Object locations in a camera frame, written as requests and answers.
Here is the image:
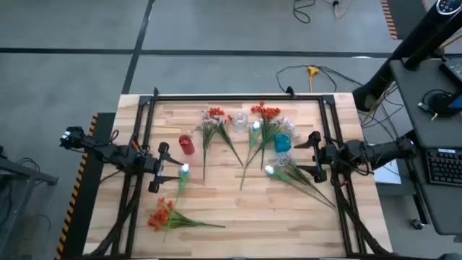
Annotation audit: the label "grey desk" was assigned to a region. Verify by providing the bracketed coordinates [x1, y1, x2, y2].
[388, 53, 462, 235]

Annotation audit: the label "orange artificial flower bunch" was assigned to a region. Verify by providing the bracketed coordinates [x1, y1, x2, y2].
[208, 107, 245, 168]
[147, 196, 227, 232]
[250, 100, 282, 171]

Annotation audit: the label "black keyboard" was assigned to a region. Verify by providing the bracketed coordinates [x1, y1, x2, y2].
[425, 148, 462, 188]

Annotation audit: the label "clear glass vase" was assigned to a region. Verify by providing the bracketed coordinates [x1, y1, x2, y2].
[232, 112, 249, 134]

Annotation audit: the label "black sleeved cable bundle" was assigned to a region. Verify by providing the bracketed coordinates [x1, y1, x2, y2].
[330, 180, 393, 257]
[86, 173, 145, 258]

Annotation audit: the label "black monitor pole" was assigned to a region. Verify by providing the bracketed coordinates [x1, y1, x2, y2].
[403, 16, 462, 72]

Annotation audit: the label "red glass vase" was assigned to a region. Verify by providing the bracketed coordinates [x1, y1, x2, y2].
[178, 134, 196, 156]

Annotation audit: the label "teal glass vase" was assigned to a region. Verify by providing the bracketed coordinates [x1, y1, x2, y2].
[273, 132, 292, 154]

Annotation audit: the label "white artificial tulip stem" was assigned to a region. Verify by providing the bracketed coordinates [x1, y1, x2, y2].
[240, 121, 261, 191]
[263, 165, 336, 209]
[162, 162, 191, 243]

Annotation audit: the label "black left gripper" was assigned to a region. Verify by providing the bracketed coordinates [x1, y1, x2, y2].
[144, 142, 185, 194]

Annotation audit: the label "black laptop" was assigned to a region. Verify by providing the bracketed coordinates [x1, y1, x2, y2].
[438, 56, 462, 86]

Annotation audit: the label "black tower fan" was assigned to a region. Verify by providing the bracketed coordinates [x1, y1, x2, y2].
[352, 0, 462, 113]

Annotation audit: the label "dark mat with orange stripes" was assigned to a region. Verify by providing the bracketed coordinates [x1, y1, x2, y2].
[380, 0, 430, 40]

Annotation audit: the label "black aluminium rig frame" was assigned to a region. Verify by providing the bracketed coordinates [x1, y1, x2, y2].
[110, 86, 394, 259]

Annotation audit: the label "yellow cable strands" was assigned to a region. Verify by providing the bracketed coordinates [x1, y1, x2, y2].
[360, 81, 398, 126]

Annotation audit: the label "yellow extension plug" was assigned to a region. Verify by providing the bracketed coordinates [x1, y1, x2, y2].
[307, 65, 321, 93]

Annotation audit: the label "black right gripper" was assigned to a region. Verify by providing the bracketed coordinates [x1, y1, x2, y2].
[293, 130, 339, 183]

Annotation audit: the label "white paper sheet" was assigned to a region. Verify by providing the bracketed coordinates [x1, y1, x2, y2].
[373, 158, 402, 186]

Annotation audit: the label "long black floor cable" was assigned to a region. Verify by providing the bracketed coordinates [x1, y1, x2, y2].
[276, 64, 362, 93]

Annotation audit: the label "yellow floor cable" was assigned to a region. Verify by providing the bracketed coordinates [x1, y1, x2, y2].
[331, 0, 354, 19]

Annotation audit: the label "black mat with hazard stripe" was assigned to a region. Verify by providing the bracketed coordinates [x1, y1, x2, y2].
[53, 113, 116, 260]

